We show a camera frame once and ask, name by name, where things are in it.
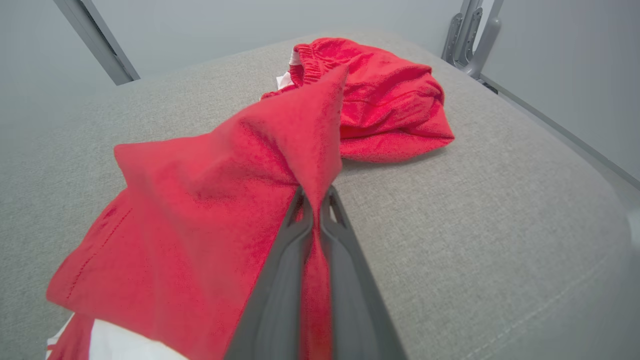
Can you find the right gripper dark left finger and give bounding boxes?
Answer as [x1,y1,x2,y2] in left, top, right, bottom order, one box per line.
[225,186,314,360]

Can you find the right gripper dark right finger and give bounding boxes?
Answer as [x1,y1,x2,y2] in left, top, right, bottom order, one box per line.
[320,185,407,360]

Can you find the red jersey with white sleeves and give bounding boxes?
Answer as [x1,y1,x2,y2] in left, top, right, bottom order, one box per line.
[46,64,349,360]

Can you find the red shorts with white trim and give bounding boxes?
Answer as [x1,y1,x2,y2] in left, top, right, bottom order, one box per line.
[261,37,455,163]

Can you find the grey metal partition bracket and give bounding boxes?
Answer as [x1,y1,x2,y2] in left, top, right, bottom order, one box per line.
[441,0,503,81]

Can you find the grey partition post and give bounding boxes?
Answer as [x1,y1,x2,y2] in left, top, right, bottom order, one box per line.
[52,0,141,86]

